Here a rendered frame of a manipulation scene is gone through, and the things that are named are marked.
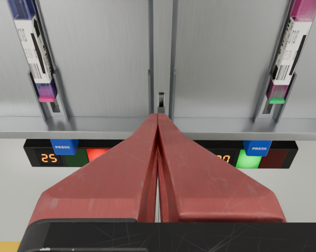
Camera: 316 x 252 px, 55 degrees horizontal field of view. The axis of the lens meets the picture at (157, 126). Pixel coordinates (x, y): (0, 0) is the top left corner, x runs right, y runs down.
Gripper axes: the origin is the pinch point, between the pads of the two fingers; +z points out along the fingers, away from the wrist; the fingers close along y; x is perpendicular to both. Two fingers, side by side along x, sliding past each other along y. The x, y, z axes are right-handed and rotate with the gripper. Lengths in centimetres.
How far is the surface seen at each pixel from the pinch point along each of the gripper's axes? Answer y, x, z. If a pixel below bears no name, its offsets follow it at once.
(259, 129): -10.4, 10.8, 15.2
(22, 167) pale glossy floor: 46, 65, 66
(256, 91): -9.7, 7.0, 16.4
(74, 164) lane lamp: 10.9, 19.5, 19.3
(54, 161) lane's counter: 13.3, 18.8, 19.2
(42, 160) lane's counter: 14.8, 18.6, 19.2
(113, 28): 3.7, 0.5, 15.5
